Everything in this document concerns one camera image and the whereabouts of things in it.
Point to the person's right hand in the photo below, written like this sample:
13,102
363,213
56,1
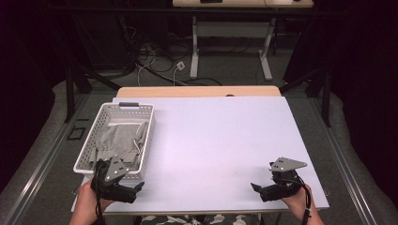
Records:
298,201

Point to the white table mat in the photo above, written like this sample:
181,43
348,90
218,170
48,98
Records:
219,140

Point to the black metal stand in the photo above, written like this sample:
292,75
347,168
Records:
75,90
325,93

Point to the black device on desk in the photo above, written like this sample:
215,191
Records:
211,1

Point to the person's left hand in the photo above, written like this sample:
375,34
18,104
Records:
86,200

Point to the grey pants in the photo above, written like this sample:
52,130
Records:
120,140

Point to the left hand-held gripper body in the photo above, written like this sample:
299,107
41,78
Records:
112,187

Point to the person's camouflage legs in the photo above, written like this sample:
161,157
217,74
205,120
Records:
194,219

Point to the white-legged background desk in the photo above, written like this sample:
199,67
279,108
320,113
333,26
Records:
231,29

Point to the white perforated plastic basket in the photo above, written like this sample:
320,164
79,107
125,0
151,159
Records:
94,137

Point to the white power plug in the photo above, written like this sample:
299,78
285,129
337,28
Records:
180,66

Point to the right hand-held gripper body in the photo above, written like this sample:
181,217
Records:
283,184

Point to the metal floor rail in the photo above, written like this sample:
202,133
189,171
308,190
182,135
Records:
40,168
350,168

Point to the wooden table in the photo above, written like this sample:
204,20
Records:
194,91

